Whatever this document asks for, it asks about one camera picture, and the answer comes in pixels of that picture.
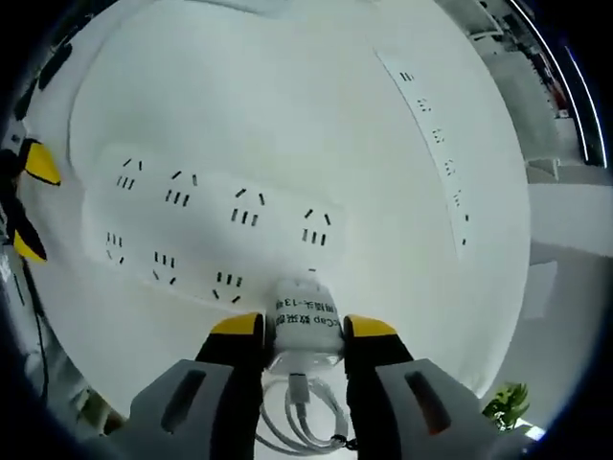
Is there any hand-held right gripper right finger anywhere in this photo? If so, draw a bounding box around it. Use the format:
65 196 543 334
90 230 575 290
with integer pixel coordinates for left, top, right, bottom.
344 313 485 460

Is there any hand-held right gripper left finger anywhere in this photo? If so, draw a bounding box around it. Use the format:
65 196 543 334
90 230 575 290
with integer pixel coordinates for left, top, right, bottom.
122 311 265 460

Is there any white charger cable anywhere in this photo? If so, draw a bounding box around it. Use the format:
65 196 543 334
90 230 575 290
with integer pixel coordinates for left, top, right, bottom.
252 367 359 455

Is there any white charger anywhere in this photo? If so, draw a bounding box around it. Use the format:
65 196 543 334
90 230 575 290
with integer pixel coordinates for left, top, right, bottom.
266 276 347 376

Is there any wide white power strip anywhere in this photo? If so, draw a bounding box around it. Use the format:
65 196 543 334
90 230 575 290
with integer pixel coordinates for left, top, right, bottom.
82 142 350 313

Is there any white desk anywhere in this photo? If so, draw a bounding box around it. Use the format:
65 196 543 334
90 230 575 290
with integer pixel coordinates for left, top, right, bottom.
26 0 534 435

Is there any narrow white extension strip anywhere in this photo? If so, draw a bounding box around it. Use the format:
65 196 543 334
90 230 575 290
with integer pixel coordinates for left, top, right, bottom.
375 44 474 264

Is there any green potted plant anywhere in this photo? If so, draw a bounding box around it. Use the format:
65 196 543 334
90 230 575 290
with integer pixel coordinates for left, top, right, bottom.
480 380 532 428

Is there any thin black cable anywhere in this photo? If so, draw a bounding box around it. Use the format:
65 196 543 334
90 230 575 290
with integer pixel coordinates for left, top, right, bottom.
17 261 50 402

